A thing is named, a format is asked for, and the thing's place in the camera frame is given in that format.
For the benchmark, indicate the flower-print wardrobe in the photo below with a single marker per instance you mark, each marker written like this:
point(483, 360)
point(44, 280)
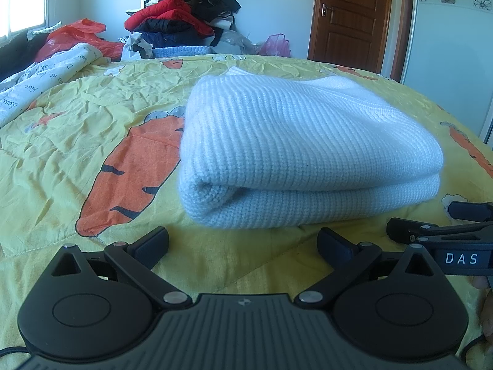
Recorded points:
point(450, 54)

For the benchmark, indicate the red jacket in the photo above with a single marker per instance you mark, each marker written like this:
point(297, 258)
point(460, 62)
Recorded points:
point(165, 9)

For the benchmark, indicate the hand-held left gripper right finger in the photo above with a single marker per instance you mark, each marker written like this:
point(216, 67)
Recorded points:
point(333, 247)

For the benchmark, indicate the navy garment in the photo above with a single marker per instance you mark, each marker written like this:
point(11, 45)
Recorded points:
point(173, 39)

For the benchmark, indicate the black padded garment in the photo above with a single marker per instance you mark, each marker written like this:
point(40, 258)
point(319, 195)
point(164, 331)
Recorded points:
point(161, 26)

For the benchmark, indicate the person's right hand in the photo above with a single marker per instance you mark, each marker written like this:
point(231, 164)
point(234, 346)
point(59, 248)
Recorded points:
point(489, 312)

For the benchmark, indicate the light blue knit garment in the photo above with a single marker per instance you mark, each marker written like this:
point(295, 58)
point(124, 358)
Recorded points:
point(181, 51)

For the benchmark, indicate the white and black bag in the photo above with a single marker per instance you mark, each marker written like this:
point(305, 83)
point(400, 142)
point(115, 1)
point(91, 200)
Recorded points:
point(134, 48)

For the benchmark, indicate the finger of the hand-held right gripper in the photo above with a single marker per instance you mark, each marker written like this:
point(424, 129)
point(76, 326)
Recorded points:
point(472, 211)
point(398, 229)

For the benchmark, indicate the clear plastic bag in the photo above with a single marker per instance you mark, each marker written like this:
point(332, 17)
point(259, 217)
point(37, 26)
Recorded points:
point(235, 40)

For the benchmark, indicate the white knit sweater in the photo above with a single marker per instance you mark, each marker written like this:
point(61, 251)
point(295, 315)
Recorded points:
point(300, 150)

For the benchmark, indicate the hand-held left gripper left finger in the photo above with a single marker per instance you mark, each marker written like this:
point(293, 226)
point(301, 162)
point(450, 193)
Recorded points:
point(152, 246)

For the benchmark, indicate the yellow carrot-print bed sheet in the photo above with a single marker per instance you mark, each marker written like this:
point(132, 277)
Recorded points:
point(96, 123)

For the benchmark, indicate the white printed blanket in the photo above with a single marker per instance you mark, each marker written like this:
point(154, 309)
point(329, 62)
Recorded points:
point(50, 73)

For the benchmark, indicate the brown wooden door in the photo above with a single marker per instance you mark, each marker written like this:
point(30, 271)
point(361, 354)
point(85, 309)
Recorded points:
point(354, 19)

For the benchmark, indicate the dark cloth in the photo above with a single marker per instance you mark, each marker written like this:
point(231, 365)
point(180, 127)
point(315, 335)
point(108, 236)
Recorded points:
point(19, 54)

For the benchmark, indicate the orange plastic bag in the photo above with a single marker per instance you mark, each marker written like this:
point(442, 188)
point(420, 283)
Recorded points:
point(73, 36)

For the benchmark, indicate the pink plastic bag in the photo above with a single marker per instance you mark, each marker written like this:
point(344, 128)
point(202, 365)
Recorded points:
point(274, 46)

